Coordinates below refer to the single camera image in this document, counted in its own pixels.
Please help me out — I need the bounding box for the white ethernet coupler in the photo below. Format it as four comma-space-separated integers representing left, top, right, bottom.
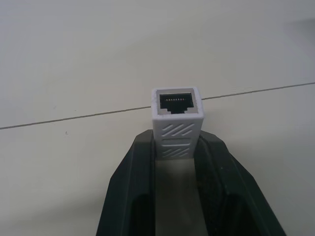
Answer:
150, 86, 204, 160

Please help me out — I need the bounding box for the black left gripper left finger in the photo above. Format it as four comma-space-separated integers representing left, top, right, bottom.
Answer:
95, 130, 160, 236

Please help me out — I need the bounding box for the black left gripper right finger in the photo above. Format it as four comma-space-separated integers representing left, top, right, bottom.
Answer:
191, 131, 265, 236

